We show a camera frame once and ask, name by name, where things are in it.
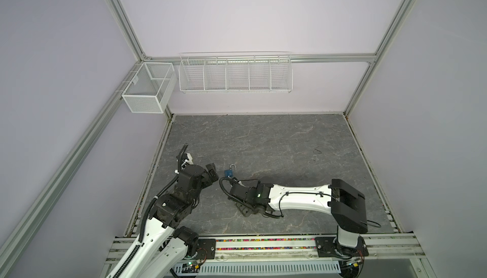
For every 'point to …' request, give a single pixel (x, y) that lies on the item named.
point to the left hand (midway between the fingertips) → (205, 172)
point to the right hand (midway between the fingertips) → (245, 202)
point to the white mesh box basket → (151, 87)
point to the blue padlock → (229, 172)
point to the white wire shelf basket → (236, 72)
